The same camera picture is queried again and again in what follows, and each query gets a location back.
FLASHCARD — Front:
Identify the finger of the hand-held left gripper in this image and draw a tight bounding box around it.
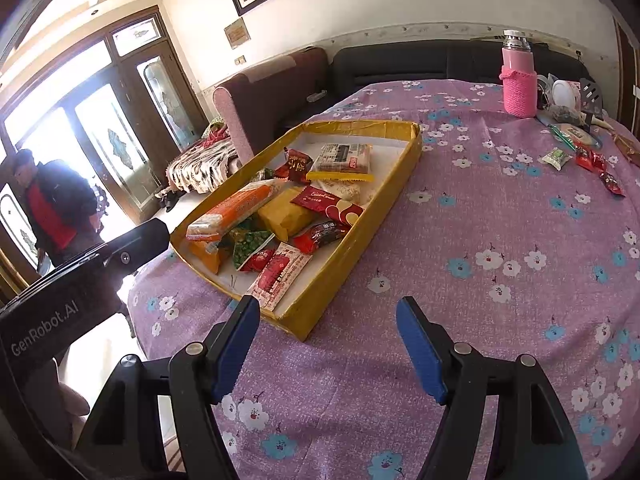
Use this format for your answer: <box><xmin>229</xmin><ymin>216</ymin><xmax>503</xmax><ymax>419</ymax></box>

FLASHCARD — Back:
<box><xmin>102</xmin><ymin>220</ymin><xmax>171</xmax><ymax>282</ymax></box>

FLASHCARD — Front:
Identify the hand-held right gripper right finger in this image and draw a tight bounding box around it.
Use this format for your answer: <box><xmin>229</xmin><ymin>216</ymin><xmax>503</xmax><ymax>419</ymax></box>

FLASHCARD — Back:
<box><xmin>396</xmin><ymin>296</ymin><xmax>591</xmax><ymax>480</ymax></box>

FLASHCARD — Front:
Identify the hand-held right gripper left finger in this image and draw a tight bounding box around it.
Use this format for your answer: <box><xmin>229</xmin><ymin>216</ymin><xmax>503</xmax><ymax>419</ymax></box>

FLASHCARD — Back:
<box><xmin>75</xmin><ymin>295</ymin><xmax>263</xmax><ymax>480</ymax></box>

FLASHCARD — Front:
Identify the white and red snack packet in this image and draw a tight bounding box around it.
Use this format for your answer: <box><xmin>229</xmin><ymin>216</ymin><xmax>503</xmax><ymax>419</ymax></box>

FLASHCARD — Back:
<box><xmin>245</xmin><ymin>242</ymin><xmax>313</xmax><ymax>311</ymax></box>

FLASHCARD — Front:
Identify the long orange snack packet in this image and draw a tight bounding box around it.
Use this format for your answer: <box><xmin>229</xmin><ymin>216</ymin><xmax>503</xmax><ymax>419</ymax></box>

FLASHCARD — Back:
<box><xmin>186</xmin><ymin>179</ymin><xmax>291</xmax><ymax>241</ymax></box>

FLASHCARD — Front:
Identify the gold foil snack packet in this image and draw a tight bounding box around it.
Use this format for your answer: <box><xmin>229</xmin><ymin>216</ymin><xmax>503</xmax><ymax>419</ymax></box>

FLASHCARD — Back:
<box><xmin>257</xmin><ymin>191</ymin><xmax>316</xmax><ymax>242</ymax></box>

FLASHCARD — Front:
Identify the dark red snack packet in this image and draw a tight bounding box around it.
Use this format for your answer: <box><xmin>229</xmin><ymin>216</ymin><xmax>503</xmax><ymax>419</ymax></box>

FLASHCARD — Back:
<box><xmin>291</xmin><ymin>220</ymin><xmax>351</xmax><ymax>256</ymax></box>

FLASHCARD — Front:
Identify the shiny red snack packet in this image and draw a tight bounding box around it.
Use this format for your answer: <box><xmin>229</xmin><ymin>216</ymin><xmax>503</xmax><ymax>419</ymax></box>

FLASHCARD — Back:
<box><xmin>290</xmin><ymin>184</ymin><xmax>365</xmax><ymax>226</ymax></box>

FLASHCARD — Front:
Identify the red candy packet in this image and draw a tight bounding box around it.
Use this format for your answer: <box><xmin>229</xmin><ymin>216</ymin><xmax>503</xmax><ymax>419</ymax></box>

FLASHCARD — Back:
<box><xmin>274</xmin><ymin>146</ymin><xmax>313</xmax><ymax>181</ymax></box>

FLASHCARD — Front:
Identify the beige snack packet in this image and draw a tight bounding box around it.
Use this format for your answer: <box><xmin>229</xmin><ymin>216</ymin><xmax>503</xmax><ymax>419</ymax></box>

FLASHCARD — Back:
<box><xmin>327</xmin><ymin>180</ymin><xmax>363</xmax><ymax>201</ymax></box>

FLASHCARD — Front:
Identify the yellow-taped cardboard tray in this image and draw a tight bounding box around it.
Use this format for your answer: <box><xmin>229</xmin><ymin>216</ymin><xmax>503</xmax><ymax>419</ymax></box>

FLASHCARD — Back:
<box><xmin>170</xmin><ymin>119</ymin><xmax>423</xmax><ymax>343</ymax></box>

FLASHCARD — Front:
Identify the clear biscuit packet yellow edge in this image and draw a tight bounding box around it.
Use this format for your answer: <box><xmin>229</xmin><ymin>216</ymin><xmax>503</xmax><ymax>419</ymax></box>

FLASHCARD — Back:
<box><xmin>306</xmin><ymin>142</ymin><xmax>375</xmax><ymax>183</ymax></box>

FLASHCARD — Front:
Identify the person's left hand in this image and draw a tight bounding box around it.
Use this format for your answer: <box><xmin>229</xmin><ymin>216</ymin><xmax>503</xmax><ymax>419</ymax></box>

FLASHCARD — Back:
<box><xmin>56</xmin><ymin>384</ymin><xmax>92</xmax><ymax>437</ymax></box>

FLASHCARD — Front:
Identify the patterned blanket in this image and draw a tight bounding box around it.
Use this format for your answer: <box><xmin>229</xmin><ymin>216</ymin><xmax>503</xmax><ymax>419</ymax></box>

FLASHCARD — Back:
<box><xmin>165</xmin><ymin>132</ymin><xmax>243</xmax><ymax>196</ymax></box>

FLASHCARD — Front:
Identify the purple floral tablecloth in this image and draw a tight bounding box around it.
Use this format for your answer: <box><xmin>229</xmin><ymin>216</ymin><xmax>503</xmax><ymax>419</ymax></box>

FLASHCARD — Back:
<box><xmin>127</xmin><ymin>79</ymin><xmax>640</xmax><ymax>480</ymax></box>

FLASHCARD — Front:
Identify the wooden glass door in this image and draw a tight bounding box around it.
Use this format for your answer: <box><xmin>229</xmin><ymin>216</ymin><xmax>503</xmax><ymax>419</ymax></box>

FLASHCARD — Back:
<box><xmin>0</xmin><ymin>5</ymin><xmax>211</xmax><ymax>281</ymax></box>

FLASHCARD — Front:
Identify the maroon sofa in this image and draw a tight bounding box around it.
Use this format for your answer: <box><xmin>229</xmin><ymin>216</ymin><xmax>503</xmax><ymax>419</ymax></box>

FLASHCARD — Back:
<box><xmin>212</xmin><ymin>47</ymin><xmax>331</xmax><ymax>166</ymax></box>

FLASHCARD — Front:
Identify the red wrapped candy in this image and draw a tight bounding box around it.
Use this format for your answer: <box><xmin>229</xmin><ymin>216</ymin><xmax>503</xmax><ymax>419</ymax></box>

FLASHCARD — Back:
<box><xmin>574</xmin><ymin>142</ymin><xmax>607</xmax><ymax>173</ymax></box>
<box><xmin>598</xmin><ymin>171</ymin><xmax>626</xmax><ymax>197</ymax></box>

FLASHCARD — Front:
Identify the long green packet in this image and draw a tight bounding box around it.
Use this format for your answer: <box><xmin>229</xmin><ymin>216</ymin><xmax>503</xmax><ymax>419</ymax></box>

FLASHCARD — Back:
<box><xmin>547</xmin><ymin>122</ymin><xmax>576</xmax><ymax>151</ymax></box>

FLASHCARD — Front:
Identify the pink bottle with knitted sleeve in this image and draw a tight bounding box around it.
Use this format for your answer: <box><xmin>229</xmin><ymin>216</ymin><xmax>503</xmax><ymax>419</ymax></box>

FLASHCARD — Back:
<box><xmin>500</xmin><ymin>29</ymin><xmax>538</xmax><ymax>118</ymax></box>

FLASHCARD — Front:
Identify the black sofa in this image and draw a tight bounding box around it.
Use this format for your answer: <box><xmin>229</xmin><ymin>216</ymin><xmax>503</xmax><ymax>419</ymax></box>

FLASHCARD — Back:
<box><xmin>277</xmin><ymin>39</ymin><xmax>603</xmax><ymax>131</ymax></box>

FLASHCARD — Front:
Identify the metal spatula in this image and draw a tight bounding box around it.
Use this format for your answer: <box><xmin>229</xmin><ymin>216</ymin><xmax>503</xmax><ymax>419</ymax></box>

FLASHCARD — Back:
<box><xmin>580</xmin><ymin>77</ymin><xmax>603</xmax><ymax>126</ymax></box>

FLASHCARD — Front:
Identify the small wall plaque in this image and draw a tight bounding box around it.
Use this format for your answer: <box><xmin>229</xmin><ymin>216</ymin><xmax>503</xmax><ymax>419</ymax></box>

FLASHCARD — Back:
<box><xmin>223</xmin><ymin>17</ymin><xmax>251</xmax><ymax>50</ymax></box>

